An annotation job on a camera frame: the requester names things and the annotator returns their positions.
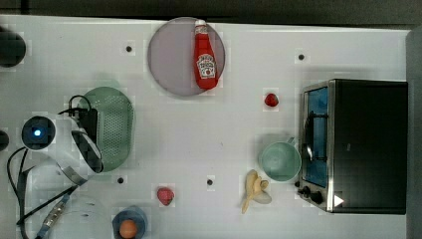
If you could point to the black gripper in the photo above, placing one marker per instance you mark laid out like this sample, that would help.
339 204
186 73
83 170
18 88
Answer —
88 120

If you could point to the green plastic strainer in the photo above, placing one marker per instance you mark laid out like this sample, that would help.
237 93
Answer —
115 123

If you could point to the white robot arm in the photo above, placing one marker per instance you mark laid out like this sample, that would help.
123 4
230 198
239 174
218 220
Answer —
73 158

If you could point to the black cylinder cup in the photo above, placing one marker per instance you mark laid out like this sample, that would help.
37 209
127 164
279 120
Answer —
12 48

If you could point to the blue bowl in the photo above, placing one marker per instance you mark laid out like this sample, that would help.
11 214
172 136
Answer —
133 213

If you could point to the round grey plate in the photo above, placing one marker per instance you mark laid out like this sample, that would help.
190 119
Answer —
170 57

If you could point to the red green strawberry toy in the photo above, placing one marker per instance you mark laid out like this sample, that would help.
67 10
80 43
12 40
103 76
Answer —
165 195

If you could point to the orange ball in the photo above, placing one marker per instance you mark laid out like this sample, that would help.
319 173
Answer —
127 229

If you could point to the red ketchup bottle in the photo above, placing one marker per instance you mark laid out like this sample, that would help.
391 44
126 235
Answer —
204 63

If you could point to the peeled yellow banana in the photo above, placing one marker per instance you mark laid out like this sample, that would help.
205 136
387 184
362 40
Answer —
255 188

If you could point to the small red strawberry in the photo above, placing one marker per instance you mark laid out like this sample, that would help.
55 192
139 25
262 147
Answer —
271 100

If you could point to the green plastic cup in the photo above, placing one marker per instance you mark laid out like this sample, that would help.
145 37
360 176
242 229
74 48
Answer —
281 160

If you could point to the black toaster oven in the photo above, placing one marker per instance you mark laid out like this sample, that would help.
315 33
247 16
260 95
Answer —
353 146

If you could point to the dark cylinder post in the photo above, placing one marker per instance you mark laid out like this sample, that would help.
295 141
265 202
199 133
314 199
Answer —
4 140

